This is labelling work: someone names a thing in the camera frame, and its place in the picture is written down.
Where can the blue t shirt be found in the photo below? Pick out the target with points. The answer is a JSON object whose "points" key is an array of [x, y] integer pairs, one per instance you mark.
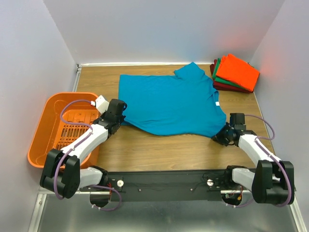
{"points": [[183, 103]]}

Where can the orange plastic laundry basket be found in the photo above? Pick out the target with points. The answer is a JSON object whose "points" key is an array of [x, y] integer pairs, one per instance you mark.
{"points": [[52, 133]]}

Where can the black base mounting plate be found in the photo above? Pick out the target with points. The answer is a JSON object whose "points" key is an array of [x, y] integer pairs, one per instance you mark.
{"points": [[187, 185]]}

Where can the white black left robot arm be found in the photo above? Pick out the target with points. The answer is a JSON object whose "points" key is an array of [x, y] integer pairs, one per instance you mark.
{"points": [[62, 173]]}

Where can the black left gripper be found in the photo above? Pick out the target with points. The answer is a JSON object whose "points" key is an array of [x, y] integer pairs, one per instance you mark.
{"points": [[103, 115]]}

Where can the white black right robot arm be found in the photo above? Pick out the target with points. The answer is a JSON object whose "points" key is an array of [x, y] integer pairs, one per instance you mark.
{"points": [[260, 164]]}

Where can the folded orange t shirt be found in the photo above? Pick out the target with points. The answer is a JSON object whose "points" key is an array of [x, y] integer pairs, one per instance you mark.
{"points": [[237, 72]]}

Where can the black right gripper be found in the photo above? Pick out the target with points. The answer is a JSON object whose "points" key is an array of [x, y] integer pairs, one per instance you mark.
{"points": [[218, 137]]}

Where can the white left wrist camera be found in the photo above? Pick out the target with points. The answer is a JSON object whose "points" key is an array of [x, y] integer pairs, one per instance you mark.
{"points": [[101, 104]]}

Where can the aluminium frame rail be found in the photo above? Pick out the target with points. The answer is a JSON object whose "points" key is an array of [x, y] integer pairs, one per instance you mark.
{"points": [[173, 201]]}

